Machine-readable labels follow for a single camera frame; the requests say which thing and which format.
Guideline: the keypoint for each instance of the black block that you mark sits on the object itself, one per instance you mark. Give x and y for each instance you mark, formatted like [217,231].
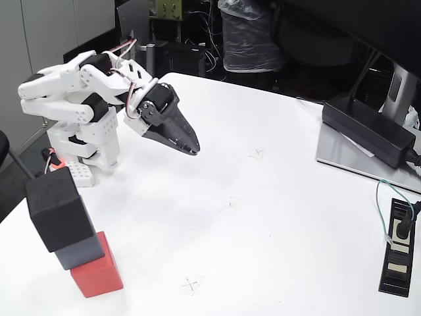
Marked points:
[59,210]

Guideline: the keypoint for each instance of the grey block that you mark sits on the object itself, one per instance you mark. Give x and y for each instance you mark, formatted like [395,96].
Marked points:
[82,253]

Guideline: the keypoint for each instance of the black computer case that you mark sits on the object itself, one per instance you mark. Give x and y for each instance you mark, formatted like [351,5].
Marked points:
[181,59]

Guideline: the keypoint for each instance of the green box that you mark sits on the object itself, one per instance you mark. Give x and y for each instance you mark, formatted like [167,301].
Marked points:
[167,10]

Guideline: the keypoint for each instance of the white perforated table clamp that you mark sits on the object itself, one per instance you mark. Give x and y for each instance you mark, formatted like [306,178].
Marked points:
[84,176]

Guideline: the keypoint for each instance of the plastic wrapped black bin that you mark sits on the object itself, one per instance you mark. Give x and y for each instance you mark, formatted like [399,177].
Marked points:
[246,39]

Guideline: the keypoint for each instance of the orange connector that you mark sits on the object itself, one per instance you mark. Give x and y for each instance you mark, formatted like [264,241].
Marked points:
[56,163]

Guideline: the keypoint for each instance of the red block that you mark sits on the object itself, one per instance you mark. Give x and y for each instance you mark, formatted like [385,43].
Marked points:
[98,279]

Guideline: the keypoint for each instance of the silver monitor stand base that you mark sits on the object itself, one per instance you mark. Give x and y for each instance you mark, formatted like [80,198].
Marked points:
[335,151]

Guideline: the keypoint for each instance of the black chair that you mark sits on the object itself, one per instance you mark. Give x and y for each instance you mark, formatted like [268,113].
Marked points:
[3,148]

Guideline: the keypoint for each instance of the black power adapter brick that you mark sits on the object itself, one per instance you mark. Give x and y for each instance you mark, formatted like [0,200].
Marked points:
[361,128]

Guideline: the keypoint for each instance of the black monitor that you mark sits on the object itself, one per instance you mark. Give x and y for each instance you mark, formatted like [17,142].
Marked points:
[361,19]

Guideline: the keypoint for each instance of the silver monitor stand column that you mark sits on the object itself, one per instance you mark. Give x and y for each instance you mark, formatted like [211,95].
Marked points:
[398,89]

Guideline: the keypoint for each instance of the white plastic bag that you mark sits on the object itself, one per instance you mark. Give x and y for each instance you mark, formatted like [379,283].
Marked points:
[412,118]

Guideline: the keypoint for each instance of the black plug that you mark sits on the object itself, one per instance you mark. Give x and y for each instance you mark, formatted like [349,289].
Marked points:
[402,228]

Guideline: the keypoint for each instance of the black power strip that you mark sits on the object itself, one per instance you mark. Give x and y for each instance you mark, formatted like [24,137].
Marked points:
[394,279]

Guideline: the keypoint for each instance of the silver post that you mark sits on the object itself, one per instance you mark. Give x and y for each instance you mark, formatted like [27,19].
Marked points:
[149,59]

